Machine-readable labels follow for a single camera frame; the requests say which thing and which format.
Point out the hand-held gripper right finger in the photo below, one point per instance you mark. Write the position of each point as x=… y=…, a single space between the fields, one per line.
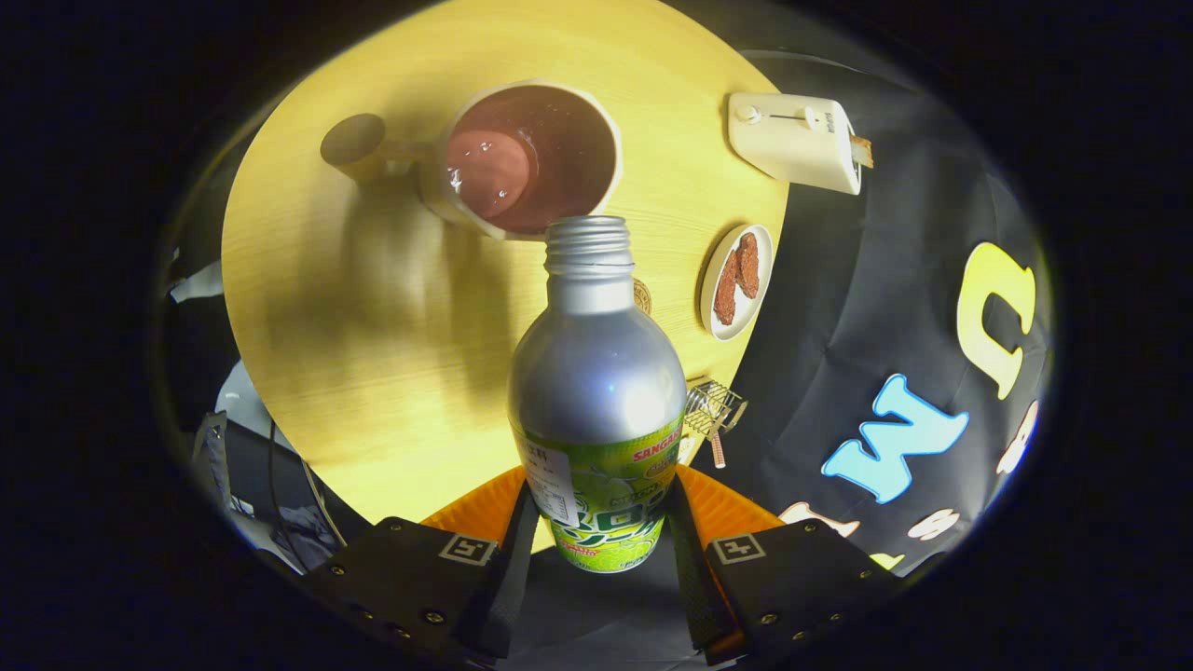
x=802 y=578

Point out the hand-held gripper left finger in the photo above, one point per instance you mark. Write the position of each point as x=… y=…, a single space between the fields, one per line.
x=410 y=578

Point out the silver juice bottle green label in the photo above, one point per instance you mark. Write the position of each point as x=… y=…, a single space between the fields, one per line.
x=596 y=373

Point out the round brown coaster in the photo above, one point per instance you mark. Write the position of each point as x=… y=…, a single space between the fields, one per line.
x=642 y=296

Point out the wooden table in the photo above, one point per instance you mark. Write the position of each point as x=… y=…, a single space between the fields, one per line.
x=373 y=373

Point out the black backdrop cloth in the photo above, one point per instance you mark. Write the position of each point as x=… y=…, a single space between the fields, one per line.
x=839 y=326

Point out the white round plate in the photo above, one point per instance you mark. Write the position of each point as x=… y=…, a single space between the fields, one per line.
x=713 y=321

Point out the brown sausage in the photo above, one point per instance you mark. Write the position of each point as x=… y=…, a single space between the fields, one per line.
x=748 y=266
x=727 y=289

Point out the toast slice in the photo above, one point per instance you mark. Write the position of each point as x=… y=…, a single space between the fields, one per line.
x=862 y=151

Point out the white toaster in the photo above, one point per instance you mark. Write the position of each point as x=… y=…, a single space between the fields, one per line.
x=792 y=140

